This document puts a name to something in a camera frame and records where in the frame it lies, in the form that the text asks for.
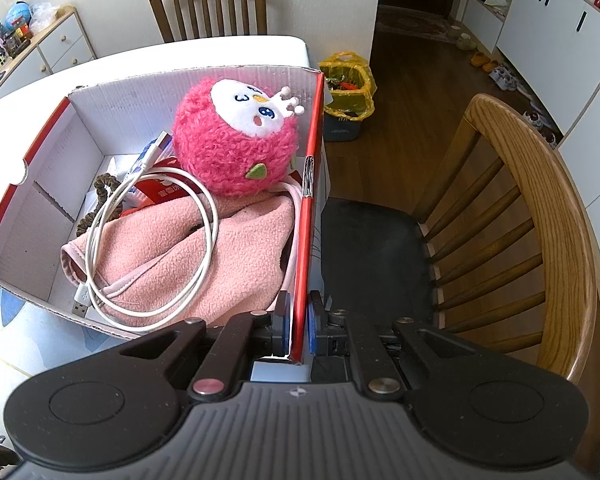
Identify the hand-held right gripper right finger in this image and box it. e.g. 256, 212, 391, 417
306, 290, 481, 403

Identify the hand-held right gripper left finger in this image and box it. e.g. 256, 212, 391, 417
120, 290, 296, 403

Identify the pink fleece cloth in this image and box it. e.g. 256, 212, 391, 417
60, 182, 302, 337

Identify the white charging cable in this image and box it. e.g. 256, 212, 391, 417
71, 132, 220, 334

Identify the pink plush bird toy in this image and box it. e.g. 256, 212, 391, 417
172, 77, 304, 196

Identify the red printed packet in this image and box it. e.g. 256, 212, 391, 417
131, 157, 202, 209

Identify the blue tissue pack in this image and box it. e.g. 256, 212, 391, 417
112, 140, 176, 211

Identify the brown hair scrunchie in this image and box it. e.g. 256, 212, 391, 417
76, 172, 122, 236

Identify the red cardboard shoe box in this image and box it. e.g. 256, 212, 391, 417
0, 64, 327, 367

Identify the trash bin with yellow bag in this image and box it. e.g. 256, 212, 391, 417
318, 51, 379, 144

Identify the curved-back wooden chair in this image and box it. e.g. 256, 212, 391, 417
320, 92, 599, 387

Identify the patterned floor rug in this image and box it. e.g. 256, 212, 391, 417
377, 6, 464, 45

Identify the slatted brown wooden chair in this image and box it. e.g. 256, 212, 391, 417
147, 0, 269, 44

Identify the white wood-top sideboard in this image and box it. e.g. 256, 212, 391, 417
0, 6, 99, 106

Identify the clear plastic bag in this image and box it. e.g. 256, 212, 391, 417
30, 2, 60, 31

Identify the blue globe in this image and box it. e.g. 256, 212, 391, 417
5, 2, 33, 29

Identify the white wall cabinet unit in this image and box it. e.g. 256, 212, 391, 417
464, 0, 600, 212

